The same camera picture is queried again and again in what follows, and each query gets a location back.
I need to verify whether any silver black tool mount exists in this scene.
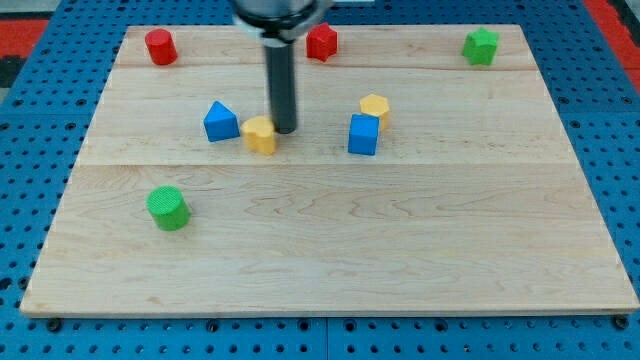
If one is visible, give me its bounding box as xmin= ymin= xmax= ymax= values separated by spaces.
xmin=230 ymin=0 xmax=333 ymax=43

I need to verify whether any yellow heart block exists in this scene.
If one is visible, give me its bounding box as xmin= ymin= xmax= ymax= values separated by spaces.
xmin=240 ymin=116 xmax=276 ymax=155

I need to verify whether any blue triangle block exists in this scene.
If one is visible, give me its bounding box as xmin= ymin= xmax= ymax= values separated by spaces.
xmin=203 ymin=101 xmax=240 ymax=142

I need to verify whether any red cylinder block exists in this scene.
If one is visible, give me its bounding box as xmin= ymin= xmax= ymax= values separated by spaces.
xmin=144 ymin=29 xmax=178 ymax=66

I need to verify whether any green cylinder block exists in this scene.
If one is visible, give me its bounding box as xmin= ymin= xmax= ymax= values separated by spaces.
xmin=146 ymin=185 xmax=191 ymax=231

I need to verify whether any yellow hexagon block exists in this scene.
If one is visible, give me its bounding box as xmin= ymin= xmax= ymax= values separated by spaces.
xmin=359 ymin=94 xmax=391 ymax=132

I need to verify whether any red star block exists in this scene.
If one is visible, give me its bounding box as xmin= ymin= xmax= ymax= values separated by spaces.
xmin=306 ymin=22 xmax=338 ymax=62

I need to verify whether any light wooden board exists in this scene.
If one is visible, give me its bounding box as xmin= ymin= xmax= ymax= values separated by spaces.
xmin=21 ymin=25 xmax=639 ymax=318

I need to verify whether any green star block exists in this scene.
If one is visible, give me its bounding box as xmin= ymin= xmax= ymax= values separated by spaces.
xmin=462 ymin=27 xmax=500 ymax=66

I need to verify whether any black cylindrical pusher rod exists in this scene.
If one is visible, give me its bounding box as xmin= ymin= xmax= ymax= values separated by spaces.
xmin=264 ymin=44 xmax=297 ymax=134

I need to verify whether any blue cube block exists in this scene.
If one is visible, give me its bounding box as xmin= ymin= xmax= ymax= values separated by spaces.
xmin=348 ymin=114 xmax=380 ymax=156

